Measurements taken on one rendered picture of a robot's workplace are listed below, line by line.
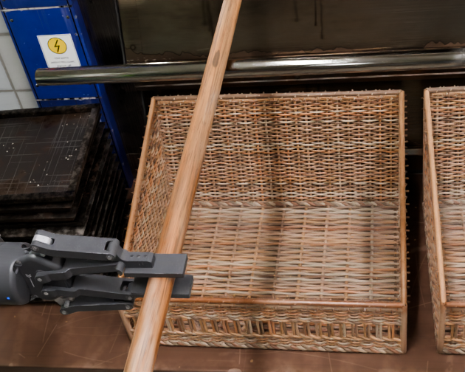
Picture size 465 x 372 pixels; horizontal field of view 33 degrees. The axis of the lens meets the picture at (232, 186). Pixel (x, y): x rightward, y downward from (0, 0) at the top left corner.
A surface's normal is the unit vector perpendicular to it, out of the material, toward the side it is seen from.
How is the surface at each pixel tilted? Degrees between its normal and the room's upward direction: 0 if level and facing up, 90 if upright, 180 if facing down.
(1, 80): 90
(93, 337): 0
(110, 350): 0
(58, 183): 0
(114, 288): 9
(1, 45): 90
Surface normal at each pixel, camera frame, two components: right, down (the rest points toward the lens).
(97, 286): 0.01, -0.71
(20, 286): 0.98, 0.00
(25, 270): -0.13, 0.70
